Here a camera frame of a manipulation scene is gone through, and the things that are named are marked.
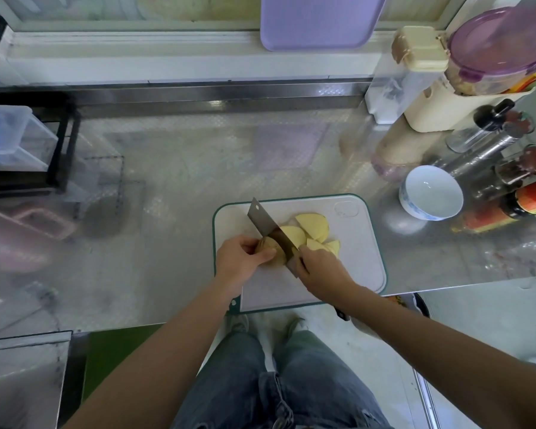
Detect person's left hand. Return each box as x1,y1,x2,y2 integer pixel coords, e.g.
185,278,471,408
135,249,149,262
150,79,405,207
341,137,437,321
214,233,278,296

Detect person's right hand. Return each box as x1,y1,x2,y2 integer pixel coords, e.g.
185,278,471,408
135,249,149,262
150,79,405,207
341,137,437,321
288,245,357,304

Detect brown potato piece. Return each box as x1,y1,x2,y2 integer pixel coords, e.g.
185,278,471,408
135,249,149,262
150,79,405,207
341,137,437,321
257,235,287,267

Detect pile of yellow potato slices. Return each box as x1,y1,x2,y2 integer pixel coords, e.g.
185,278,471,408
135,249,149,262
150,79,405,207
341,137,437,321
277,212,341,257

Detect steel cleaver knife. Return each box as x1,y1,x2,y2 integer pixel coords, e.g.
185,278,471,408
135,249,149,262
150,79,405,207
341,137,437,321
247,197,350,320

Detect white bowl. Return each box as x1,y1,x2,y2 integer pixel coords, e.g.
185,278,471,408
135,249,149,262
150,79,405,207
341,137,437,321
398,165,466,222

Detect person's right forearm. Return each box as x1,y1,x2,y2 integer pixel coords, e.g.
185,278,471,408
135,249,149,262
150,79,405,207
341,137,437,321
335,281,536,429

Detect person's left forearm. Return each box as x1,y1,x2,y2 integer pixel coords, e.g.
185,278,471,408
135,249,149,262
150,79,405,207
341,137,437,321
63,283,242,429

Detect person's white left shoe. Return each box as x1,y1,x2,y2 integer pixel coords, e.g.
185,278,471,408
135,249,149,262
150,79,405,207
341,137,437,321
225,313,251,340

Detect metal bowl with scraps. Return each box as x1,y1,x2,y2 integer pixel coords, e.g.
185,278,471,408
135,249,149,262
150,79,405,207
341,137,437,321
375,293,430,318

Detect person's blue jeans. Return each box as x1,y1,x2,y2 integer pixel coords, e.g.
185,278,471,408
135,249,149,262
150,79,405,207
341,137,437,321
172,330,394,429

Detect white cutting board green rim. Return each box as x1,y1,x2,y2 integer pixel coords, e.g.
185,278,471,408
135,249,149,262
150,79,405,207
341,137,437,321
213,194,389,313

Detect green mat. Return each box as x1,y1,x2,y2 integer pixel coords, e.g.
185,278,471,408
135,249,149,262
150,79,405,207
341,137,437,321
80,323,166,403

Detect cream plastic canister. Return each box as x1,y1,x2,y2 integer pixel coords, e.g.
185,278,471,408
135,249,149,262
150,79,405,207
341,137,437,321
404,76,519,133

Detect steel shaker brown cap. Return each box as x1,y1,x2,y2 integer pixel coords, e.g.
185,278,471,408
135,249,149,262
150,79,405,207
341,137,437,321
438,110,536,179

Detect black metal rack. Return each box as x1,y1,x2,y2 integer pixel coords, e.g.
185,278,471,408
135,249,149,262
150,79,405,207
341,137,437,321
0,15,82,197

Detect clear container cream lid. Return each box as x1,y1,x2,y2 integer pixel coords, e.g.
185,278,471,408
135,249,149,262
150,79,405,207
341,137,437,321
364,26,450,126

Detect glass bottle black cap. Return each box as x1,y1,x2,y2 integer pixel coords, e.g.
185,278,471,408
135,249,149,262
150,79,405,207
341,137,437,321
445,99,516,154

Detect sauce bottle red label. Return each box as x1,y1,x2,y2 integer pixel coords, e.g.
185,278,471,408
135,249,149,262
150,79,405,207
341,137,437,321
504,174,536,218

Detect glass jar red lid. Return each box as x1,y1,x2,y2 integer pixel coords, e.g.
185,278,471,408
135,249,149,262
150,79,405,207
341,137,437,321
496,145,536,186

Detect steel bin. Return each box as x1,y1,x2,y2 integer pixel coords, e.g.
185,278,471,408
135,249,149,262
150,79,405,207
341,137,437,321
0,330,73,429

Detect purple plastic cutting board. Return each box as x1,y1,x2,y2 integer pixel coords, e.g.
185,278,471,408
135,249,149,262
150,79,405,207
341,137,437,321
260,0,389,52

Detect clear plastic storage box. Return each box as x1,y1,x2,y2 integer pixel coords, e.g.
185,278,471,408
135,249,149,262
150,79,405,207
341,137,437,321
0,104,59,172

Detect purple lid food container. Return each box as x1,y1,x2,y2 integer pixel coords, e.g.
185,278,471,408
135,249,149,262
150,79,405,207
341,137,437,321
445,6,536,97

